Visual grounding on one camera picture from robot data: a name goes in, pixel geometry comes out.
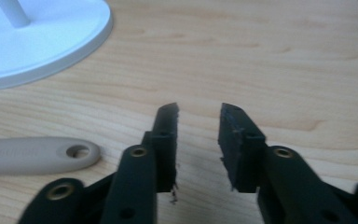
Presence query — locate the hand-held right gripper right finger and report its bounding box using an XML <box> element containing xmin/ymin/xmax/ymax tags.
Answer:
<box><xmin>217</xmin><ymin>103</ymin><xmax>358</xmax><ymax>224</ymax></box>

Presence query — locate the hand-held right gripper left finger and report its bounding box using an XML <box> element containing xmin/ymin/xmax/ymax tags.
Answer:
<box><xmin>99</xmin><ymin>102</ymin><xmax>180</xmax><ymax>224</ymax></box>

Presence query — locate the white round stand base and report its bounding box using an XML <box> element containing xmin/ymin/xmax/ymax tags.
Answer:
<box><xmin>0</xmin><ymin>0</ymin><xmax>114</xmax><ymax>92</ymax></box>

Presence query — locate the grey utensil handle with hole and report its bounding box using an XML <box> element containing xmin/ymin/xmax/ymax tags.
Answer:
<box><xmin>0</xmin><ymin>136</ymin><xmax>102</xmax><ymax>176</ymax></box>

